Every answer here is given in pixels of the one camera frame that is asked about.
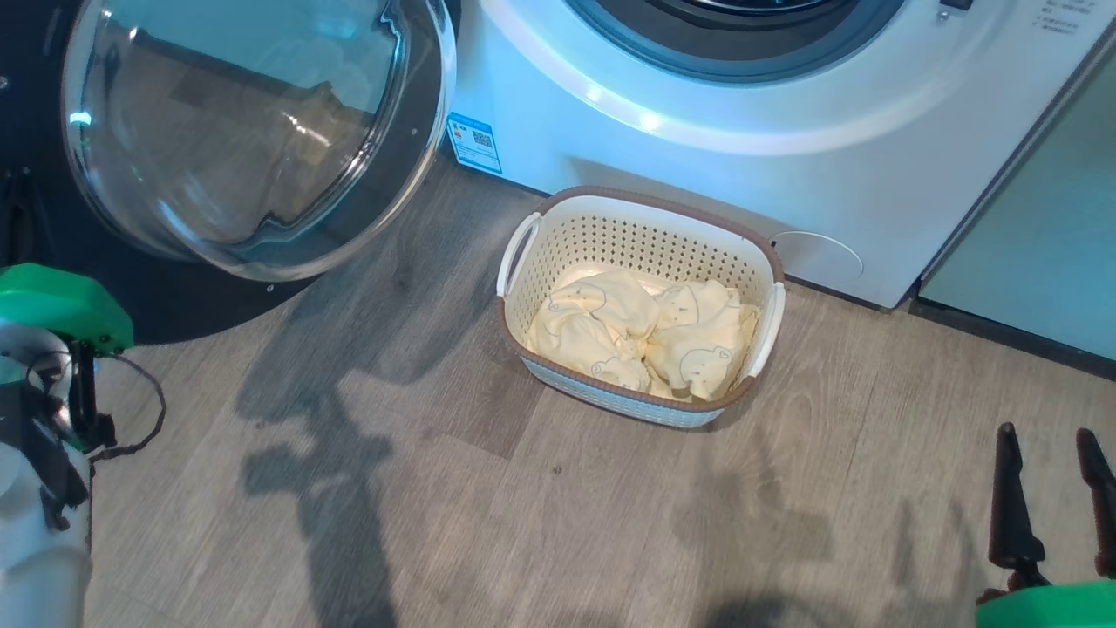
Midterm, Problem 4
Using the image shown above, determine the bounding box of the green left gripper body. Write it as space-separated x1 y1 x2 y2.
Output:
0 263 135 357

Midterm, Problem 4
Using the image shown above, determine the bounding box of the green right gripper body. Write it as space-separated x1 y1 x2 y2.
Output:
975 577 1116 628

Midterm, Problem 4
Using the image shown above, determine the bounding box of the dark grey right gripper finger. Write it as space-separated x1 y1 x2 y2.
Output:
990 422 1045 572
1075 427 1116 578

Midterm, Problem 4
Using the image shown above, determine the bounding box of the round dark glass washer door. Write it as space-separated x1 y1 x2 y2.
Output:
0 0 460 347

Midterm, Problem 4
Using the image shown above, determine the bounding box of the white front-load washing machine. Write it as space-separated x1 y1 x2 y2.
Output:
449 0 1116 309

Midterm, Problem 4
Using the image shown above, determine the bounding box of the pale green cabinet panel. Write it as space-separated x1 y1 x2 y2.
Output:
920 52 1116 363

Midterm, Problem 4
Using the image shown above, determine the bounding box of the round white filter cover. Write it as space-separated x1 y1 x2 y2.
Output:
772 230 864 284

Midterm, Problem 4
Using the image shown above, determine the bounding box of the blue white energy label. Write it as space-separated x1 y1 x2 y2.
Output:
446 112 504 175

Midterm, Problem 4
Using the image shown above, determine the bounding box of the cream perforated laundry basket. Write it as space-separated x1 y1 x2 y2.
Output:
495 185 787 430

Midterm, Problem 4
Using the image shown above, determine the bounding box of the small printed text label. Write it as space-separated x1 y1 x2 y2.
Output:
1029 0 1091 34

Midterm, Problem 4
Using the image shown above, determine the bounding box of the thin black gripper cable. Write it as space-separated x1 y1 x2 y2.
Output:
87 353 167 463

